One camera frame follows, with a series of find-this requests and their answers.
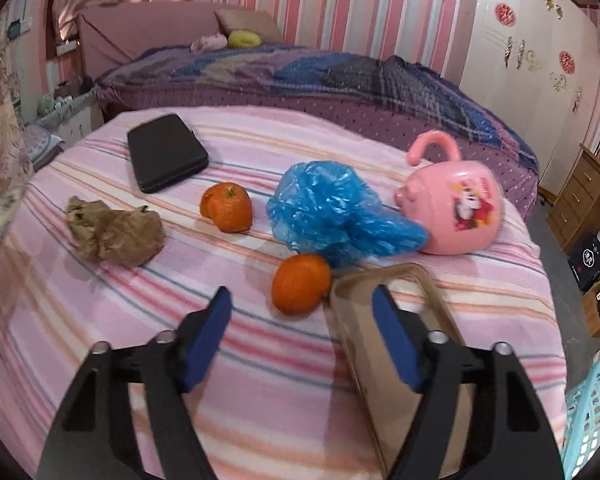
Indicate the black rectangular case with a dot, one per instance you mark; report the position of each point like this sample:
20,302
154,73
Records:
165,152

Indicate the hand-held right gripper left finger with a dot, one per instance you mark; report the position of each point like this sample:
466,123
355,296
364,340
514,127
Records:
207,340

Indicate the brown pillow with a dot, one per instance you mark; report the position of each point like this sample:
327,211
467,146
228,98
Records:
247,21

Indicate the white wardrobe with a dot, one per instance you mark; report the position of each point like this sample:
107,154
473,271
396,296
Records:
525,110

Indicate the brown phone case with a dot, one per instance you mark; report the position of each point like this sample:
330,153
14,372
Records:
365,370

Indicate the blue plastic bag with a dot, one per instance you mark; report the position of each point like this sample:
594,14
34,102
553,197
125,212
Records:
330,210

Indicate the pink plush toy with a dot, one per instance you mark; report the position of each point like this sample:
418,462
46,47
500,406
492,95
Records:
207,43

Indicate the wooden desk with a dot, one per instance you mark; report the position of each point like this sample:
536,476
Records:
575,195

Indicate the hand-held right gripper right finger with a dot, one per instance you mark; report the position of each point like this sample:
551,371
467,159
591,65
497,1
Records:
395,340

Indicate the black printed box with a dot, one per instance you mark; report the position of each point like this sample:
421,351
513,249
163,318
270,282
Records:
587,260

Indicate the plaid purple blanket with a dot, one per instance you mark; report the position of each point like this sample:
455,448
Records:
330,75

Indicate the beige floral curtain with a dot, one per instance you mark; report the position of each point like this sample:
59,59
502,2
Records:
0,125

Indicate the purple bed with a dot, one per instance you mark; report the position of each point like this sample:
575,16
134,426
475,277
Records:
330,110

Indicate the pink cartoon cup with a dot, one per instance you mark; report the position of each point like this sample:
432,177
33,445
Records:
455,210

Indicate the orange mandarin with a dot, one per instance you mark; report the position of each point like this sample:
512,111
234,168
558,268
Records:
230,210
300,285

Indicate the crumpled brown paper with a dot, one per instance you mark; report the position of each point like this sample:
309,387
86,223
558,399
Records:
115,235

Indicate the light blue plastic basket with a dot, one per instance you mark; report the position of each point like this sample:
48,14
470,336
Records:
592,420

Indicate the yellow plush toy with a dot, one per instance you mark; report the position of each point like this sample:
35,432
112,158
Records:
244,40

